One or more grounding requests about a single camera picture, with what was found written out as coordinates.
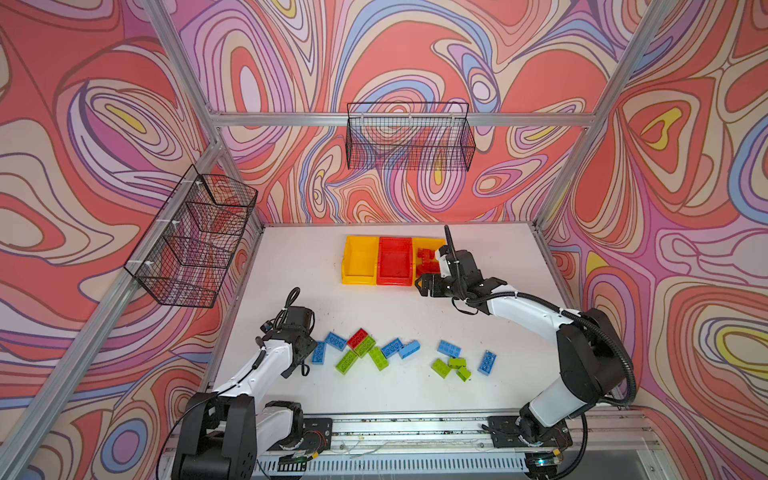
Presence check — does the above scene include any blue lego brick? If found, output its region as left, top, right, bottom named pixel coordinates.
left=311, top=341, right=326, bottom=365
left=399, top=340, right=421, bottom=360
left=437, top=340, right=461, bottom=358
left=324, top=332, right=347, bottom=352
left=478, top=350, right=497, bottom=376
left=381, top=338, right=403, bottom=359

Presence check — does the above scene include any red lego brick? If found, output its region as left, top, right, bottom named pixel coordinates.
left=347, top=328, right=369, bottom=350

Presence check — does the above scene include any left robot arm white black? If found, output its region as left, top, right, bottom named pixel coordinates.
left=170, top=287, right=318, bottom=479

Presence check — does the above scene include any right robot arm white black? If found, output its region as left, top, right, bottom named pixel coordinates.
left=414, top=229, right=638, bottom=447

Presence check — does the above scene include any pile of red legos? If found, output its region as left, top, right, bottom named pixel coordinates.
left=415, top=248, right=441, bottom=279

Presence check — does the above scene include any yellow plastic bin right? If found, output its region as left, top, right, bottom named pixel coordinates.
left=412, top=237, right=446, bottom=286

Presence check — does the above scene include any yellow plastic bin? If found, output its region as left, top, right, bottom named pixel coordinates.
left=341, top=236, right=379, bottom=285
left=412, top=237, right=446, bottom=286

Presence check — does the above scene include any green lego brick far left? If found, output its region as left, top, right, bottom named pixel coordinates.
left=335, top=350, right=359, bottom=375

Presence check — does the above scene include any red plastic bin middle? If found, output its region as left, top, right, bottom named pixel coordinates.
left=376, top=237, right=413, bottom=286

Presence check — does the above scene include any green lego brick upper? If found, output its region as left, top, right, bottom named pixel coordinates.
left=353, top=336, right=376, bottom=358

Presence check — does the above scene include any green lego brick right small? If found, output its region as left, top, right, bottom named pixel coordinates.
left=448, top=358, right=467, bottom=369

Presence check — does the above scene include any green lego brick middle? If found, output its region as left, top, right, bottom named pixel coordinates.
left=368, top=347, right=389, bottom=371

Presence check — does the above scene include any green lego brick right large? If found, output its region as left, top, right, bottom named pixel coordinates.
left=431, top=359, right=452, bottom=379

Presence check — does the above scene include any yellow plastic bin left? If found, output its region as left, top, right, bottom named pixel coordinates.
left=341, top=236, right=379, bottom=285

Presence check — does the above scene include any green lego brick right lower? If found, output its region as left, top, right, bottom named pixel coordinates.
left=456, top=367, right=471, bottom=382

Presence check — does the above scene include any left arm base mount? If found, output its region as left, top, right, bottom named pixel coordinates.
left=267, top=417, right=333, bottom=456

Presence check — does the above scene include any black wire basket left wall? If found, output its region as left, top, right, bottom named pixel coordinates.
left=123, top=166, right=258, bottom=308

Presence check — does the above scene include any black wire basket wall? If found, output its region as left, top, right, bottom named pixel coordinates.
left=345, top=100, right=476, bottom=172
left=123, top=166, right=258, bottom=308

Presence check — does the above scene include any black wire basket back wall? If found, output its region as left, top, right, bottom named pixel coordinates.
left=345, top=100, right=476, bottom=172

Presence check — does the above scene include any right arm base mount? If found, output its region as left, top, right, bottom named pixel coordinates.
left=481, top=415, right=573, bottom=449

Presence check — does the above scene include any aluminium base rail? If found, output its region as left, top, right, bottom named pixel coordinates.
left=249, top=410, right=676, bottom=479

